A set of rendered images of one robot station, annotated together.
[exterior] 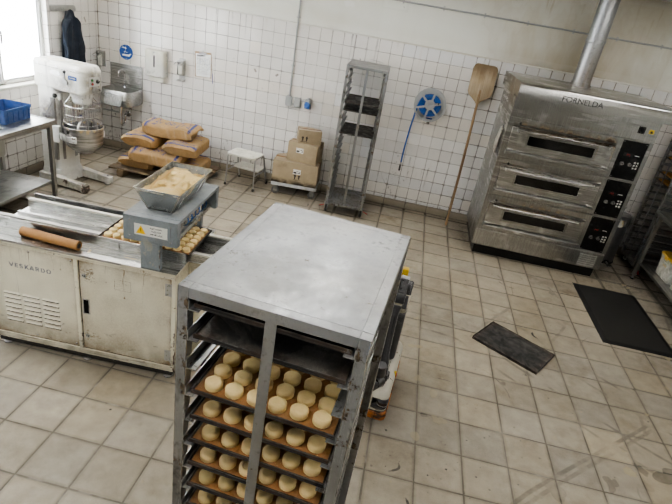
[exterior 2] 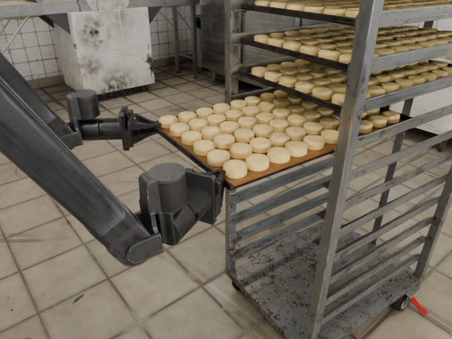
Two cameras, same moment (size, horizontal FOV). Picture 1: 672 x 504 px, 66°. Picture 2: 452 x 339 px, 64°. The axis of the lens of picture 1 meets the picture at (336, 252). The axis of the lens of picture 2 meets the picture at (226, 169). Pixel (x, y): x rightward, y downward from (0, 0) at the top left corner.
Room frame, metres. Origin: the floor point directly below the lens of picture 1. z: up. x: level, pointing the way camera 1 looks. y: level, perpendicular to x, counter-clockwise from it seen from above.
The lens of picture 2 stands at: (2.35, 0.56, 1.24)
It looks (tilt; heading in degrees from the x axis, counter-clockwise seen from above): 29 degrees down; 225
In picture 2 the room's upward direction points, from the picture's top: straight up
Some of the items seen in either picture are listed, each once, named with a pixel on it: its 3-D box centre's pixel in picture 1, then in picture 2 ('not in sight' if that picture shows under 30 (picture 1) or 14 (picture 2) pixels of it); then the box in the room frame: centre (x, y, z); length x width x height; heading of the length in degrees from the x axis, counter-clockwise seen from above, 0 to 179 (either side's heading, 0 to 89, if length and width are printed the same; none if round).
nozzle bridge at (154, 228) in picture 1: (174, 222); not in sight; (3.01, 1.07, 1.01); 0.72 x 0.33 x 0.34; 177
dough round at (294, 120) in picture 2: not in sight; (296, 120); (1.57, 0.04, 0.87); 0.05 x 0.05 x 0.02
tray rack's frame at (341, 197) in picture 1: (356, 139); not in sight; (6.43, 0.00, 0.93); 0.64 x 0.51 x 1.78; 177
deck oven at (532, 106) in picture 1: (553, 176); not in sight; (6.01, -2.36, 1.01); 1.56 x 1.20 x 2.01; 85
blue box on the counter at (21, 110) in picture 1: (4, 111); not in sight; (4.91, 3.47, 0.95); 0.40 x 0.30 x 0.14; 177
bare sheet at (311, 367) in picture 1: (305, 300); not in sight; (1.29, 0.06, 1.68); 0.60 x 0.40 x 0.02; 169
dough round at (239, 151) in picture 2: not in sight; (240, 151); (1.81, 0.06, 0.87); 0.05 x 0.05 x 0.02
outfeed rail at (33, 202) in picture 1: (167, 229); not in sight; (3.16, 1.17, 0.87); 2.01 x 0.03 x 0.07; 87
